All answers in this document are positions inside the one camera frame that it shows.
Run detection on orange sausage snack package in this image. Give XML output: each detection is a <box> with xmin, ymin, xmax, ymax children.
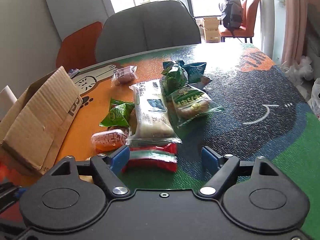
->
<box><xmin>91</xmin><ymin>129</ymin><xmax>129</xmax><ymax>153</ymax></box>

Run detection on red green snack package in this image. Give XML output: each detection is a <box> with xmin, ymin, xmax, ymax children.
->
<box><xmin>121</xmin><ymin>142</ymin><xmax>178</xmax><ymax>172</ymax></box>

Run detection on light green snack packet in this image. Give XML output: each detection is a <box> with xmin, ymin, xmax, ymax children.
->
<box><xmin>99</xmin><ymin>98</ymin><xmax>135</xmax><ymax>127</ymax></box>

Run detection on long white cake package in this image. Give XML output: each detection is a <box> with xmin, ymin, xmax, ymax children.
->
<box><xmin>126</xmin><ymin>79</ymin><xmax>182</xmax><ymax>147</ymax></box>

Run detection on green pancake snack package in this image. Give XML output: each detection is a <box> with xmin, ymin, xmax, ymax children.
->
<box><xmin>171</xmin><ymin>85</ymin><xmax>223</xmax><ymax>127</ymax></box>

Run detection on purple pastry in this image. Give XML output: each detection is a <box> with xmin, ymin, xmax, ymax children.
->
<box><xmin>111</xmin><ymin>66</ymin><xmax>137</xmax><ymax>87</ymax></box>

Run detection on blue snack packet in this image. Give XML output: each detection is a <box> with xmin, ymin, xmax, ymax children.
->
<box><xmin>163</xmin><ymin>60</ymin><xmax>212</xmax><ymax>89</ymax></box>

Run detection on green avocado snack packet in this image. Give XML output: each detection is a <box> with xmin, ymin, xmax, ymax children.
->
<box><xmin>162</xmin><ymin>64</ymin><xmax>188</xmax><ymax>96</ymax></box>

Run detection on open cardboard box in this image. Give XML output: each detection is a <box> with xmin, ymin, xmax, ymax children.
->
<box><xmin>1</xmin><ymin>67</ymin><xmax>82</xmax><ymax>176</ymax></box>

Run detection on blue tissue packet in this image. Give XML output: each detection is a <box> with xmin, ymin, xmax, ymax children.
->
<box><xmin>68</xmin><ymin>69</ymin><xmax>80</xmax><ymax>79</ymax></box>

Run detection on crumpled white plastic bag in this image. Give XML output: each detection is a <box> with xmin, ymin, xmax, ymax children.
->
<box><xmin>280</xmin><ymin>56</ymin><xmax>314</xmax><ymax>86</ymax></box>

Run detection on cardboard boxes on floor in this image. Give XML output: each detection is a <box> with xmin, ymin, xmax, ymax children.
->
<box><xmin>202</xmin><ymin>17</ymin><xmax>221</xmax><ymax>43</ymax></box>

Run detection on white paper towel roll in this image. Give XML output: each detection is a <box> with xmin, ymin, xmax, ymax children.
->
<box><xmin>0</xmin><ymin>85</ymin><xmax>17</xmax><ymax>121</ymax></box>

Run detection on orange chair by window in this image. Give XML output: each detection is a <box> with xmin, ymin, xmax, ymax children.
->
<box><xmin>218</xmin><ymin>0</ymin><xmax>260</xmax><ymax>43</ymax></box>

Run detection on grey chair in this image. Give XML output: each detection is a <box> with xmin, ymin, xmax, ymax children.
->
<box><xmin>95</xmin><ymin>0</ymin><xmax>201</xmax><ymax>62</ymax></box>

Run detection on dark backpack on chair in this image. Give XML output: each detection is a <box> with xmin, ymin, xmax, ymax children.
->
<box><xmin>219</xmin><ymin>0</ymin><xmax>243</xmax><ymax>30</ymax></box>

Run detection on pink curtain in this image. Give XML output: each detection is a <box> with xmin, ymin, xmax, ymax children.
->
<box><xmin>281</xmin><ymin>0</ymin><xmax>319</xmax><ymax>63</ymax></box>

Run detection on white board against wall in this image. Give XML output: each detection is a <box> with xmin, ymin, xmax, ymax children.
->
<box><xmin>46</xmin><ymin>0</ymin><xmax>114</xmax><ymax>40</ymax></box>

